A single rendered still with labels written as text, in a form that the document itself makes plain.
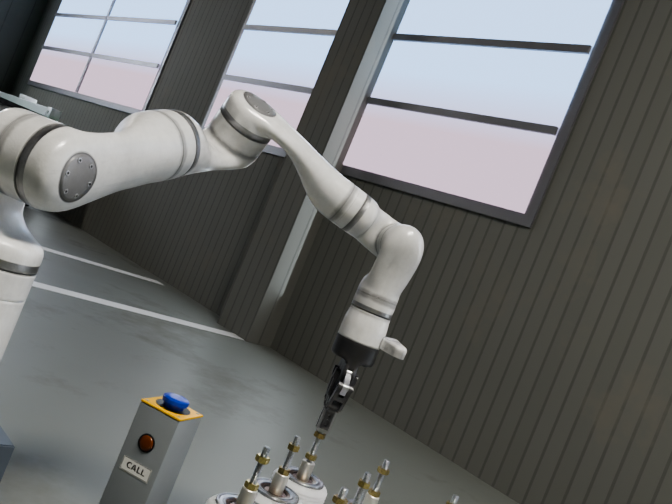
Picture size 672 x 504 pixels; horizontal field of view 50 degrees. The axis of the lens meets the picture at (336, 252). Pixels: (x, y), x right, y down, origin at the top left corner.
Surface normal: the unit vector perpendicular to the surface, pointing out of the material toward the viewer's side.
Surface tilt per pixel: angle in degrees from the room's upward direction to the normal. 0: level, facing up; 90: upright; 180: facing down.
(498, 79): 90
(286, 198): 90
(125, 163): 82
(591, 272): 90
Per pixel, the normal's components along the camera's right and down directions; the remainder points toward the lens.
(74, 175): 0.90, 0.31
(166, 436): -0.29, -0.12
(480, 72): -0.67, -0.28
